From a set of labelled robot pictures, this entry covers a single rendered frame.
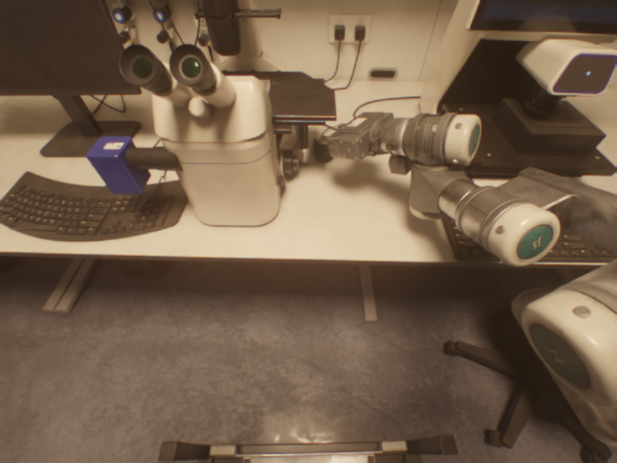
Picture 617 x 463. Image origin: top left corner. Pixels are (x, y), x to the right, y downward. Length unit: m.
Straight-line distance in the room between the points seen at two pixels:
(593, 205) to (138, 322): 1.53
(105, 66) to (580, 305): 0.93
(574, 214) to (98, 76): 0.96
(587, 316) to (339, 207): 0.51
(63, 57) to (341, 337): 1.27
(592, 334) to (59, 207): 0.95
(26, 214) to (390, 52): 1.24
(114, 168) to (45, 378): 1.20
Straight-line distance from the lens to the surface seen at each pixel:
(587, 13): 0.88
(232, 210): 0.62
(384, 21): 1.25
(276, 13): 0.66
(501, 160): 0.80
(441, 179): 0.53
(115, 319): 1.61
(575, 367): 0.34
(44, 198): 0.95
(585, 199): 0.47
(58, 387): 1.62
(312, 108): 0.64
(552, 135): 0.85
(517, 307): 1.07
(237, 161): 0.53
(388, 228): 0.67
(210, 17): 0.67
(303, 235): 0.63
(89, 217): 0.82
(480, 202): 0.46
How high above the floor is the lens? 1.25
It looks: 51 degrees down
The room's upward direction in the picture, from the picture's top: straight up
